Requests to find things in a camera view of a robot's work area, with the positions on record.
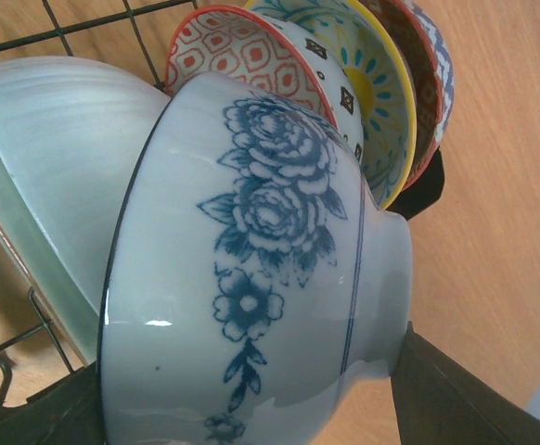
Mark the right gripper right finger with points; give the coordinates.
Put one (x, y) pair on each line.
(437, 401)

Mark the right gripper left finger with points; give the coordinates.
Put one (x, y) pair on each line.
(67, 412)

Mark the dark bottom bowl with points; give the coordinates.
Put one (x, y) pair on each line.
(162, 352)

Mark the brown rimmed bowl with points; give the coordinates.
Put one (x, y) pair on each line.
(71, 131)

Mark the blue white patterned bowl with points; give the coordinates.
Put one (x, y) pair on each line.
(430, 65)

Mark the yellow rimmed sun bowl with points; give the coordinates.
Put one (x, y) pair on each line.
(379, 77)

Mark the black wire dish rack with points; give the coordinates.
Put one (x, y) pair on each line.
(274, 216)

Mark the red rimmed dotted bowl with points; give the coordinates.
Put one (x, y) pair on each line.
(271, 54)

